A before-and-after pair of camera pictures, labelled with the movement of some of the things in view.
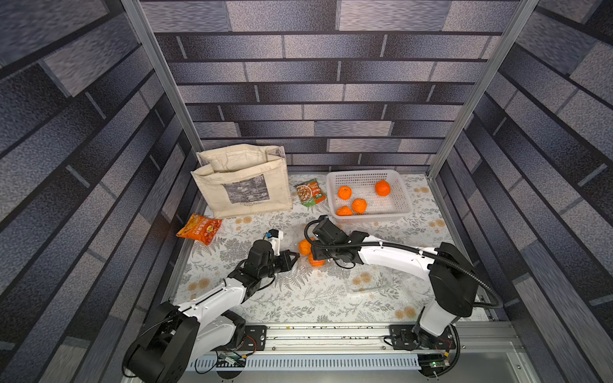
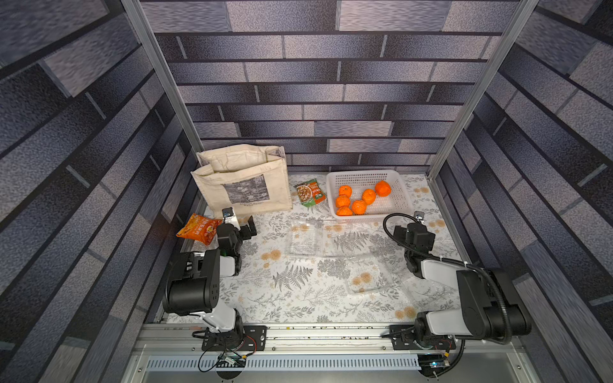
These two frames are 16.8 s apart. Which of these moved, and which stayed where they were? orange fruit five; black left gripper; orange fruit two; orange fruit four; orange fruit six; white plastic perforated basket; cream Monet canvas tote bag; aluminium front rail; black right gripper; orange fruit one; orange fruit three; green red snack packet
Moved: orange fruit six; black right gripper; orange fruit five; black left gripper
Stayed: white plastic perforated basket; orange fruit three; aluminium front rail; cream Monet canvas tote bag; orange fruit two; orange fruit four; orange fruit one; green red snack packet
